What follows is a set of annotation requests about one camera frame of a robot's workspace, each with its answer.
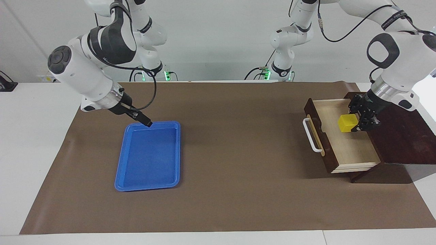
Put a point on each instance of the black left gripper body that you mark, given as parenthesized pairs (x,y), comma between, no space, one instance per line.
(374,103)

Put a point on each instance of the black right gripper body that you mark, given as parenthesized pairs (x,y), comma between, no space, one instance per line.
(121,105)

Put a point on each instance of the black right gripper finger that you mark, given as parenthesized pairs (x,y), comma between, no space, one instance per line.
(143,116)
(139,120)

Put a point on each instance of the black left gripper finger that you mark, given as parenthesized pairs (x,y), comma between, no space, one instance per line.
(357,103)
(369,120)

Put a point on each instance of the yellow cube block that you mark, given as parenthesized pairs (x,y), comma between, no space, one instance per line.
(347,123)

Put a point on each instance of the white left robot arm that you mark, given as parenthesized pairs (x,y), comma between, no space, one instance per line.
(398,58)

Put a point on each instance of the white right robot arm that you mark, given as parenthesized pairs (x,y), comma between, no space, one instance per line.
(88,75)

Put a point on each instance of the dark wooden drawer cabinet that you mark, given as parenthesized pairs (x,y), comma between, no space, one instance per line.
(408,139)

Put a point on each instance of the blue plastic tray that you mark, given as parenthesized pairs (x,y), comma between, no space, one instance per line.
(150,163)

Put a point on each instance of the brown table mat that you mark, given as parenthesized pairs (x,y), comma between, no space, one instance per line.
(238,170)

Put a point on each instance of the black table clamp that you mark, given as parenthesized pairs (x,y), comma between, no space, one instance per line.
(6,85)

